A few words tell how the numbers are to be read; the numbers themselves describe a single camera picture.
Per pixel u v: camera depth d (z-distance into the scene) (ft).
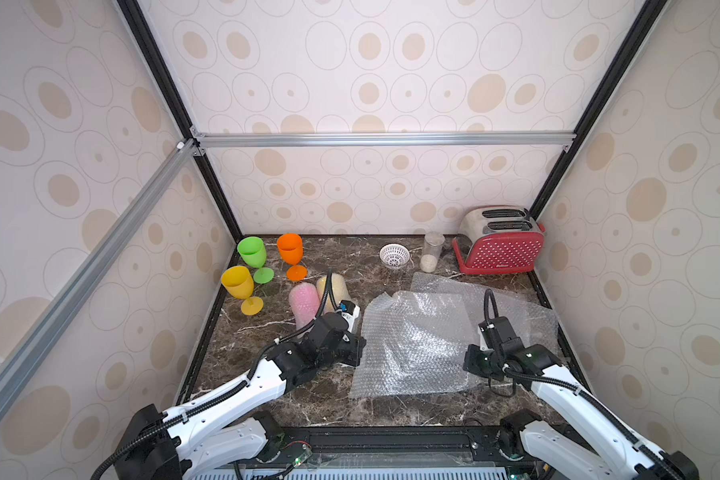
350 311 2.26
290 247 3.17
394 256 3.67
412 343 2.86
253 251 3.12
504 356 2.01
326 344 1.91
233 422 1.57
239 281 2.85
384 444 2.45
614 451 1.39
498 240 3.18
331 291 2.25
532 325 3.11
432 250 3.40
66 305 1.70
